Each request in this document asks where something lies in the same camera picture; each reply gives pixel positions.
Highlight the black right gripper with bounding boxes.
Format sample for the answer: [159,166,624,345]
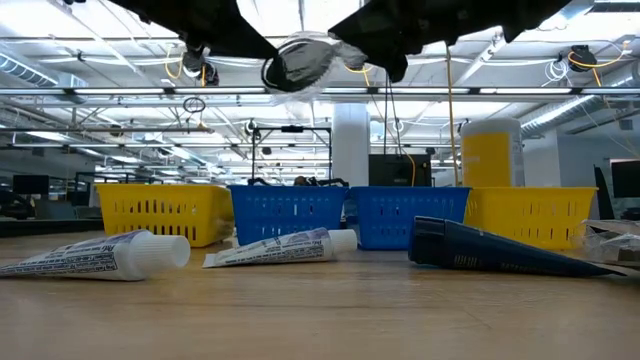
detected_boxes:
[327,0,571,84]

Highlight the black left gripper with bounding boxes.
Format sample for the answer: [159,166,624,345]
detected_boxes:
[107,0,279,60]

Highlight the clear bag black hair ties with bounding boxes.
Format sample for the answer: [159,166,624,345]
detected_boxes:
[579,218,640,269]
[259,30,372,105]

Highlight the white toothpaste tube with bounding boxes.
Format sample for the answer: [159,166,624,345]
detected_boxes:
[201,227,359,270]
[0,228,192,282]

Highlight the dark navy tube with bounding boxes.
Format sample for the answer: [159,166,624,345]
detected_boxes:
[407,215,629,279]

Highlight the white pillar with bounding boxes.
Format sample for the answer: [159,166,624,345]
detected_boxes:
[332,102,371,188]

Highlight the black cabinet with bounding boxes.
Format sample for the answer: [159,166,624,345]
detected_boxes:
[368,153,433,188]

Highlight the blue plastic basket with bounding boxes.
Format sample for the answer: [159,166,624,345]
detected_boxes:
[227,184,350,247]
[348,185,472,251]

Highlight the yellow white canister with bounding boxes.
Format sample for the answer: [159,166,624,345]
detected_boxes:
[459,117,526,189]

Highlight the yellow plastic basket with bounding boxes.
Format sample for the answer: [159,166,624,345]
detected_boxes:
[463,185,599,251]
[94,182,235,249]

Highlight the black monitor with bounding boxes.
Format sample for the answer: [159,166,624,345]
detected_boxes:
[609,158,640,200]
[12,174,51,196]

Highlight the black chair back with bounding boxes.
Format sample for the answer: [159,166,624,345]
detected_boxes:
[593,164,617,221]

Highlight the ceiling cable reel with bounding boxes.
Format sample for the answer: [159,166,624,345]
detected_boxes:
[567,44,599,74]
[182,43,221,87]

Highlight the distant black workstation frame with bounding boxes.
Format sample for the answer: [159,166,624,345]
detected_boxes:
[249,124,334,187]

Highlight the long steel ceiling rail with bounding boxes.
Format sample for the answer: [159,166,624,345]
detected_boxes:
[0,85,640,97]

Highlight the silver ventilation duct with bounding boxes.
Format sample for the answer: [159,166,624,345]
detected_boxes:
[0,49,89,104]
[519,62,640,137]

